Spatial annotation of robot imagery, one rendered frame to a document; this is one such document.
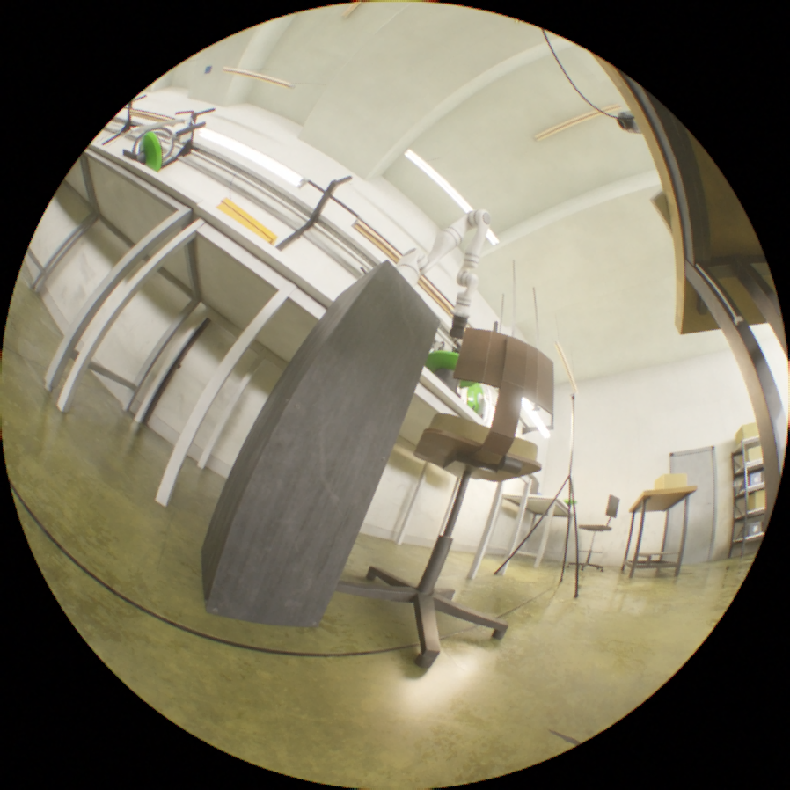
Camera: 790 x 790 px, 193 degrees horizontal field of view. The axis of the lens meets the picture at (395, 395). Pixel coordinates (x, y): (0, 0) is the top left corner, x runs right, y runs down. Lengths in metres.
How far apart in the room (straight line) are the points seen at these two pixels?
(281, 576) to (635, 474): 5.47
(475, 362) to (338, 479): 0.47
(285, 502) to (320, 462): 0.09
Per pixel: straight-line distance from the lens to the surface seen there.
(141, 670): 0.40
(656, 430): 5.87
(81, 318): 1.09
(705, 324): 0.96
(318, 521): 0.44
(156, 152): 1.73
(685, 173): 0.68
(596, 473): 5.52
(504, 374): 0.65
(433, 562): 0.78
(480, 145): 3.91
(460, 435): 0.63
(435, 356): 1.15
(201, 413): 0.77
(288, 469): 0.39
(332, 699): 0.45
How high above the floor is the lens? 0.35
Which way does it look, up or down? 25 degrees up
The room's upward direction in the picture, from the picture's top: 23 degrees clockwise
